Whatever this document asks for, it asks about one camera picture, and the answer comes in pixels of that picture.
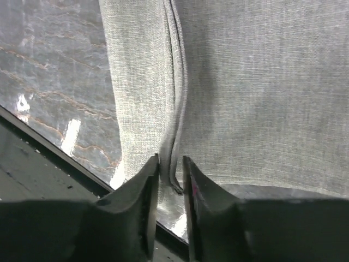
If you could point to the grey cloth napkin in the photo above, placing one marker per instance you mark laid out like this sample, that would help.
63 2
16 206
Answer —
255 92

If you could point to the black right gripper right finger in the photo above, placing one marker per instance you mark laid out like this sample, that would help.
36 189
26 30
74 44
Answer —
223 227

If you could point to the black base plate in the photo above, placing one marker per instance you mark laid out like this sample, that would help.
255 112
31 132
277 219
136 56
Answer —
32 168

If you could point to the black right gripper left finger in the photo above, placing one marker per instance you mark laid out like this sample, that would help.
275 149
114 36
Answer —
118 227

